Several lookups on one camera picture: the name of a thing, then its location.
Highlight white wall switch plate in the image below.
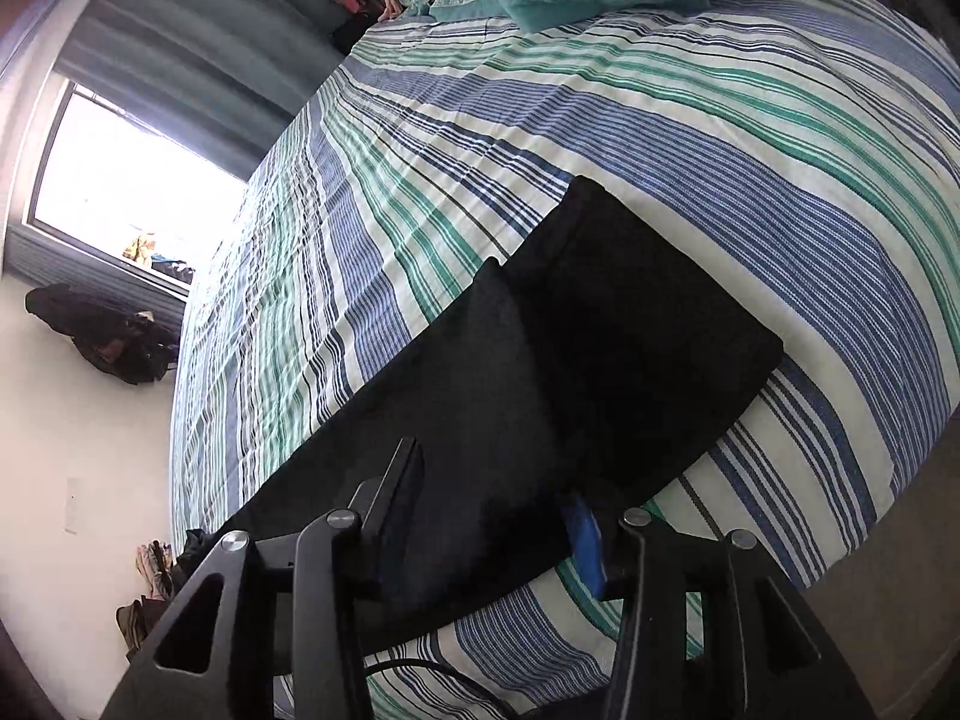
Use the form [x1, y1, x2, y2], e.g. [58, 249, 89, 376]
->
[64, 478, 82, 535]

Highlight blue curtain right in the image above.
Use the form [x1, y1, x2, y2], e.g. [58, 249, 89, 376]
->
[55, 0, 348, 179]

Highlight colourful folded clothes stack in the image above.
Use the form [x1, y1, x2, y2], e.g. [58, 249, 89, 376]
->
[114, 539, 176, 661]

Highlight blue curtain left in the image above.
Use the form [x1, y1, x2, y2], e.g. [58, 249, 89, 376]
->
[3, 224, 189, 332]

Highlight striped bed with cover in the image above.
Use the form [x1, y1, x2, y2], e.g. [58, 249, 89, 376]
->
[167, 0, 960, 720]

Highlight black pants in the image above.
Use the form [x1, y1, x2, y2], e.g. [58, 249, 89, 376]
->
[233, 177, 784, 652]

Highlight blue curtain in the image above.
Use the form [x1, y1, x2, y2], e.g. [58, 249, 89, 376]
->
[55, 0, 348, 179]
[3, 224, 189, 332]

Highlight dark coats on rack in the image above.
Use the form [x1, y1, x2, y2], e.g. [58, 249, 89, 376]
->
[25, 283, 179, 385]

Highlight black cable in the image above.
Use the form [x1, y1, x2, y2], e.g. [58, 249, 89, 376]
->
[361, 656, 520, 720]

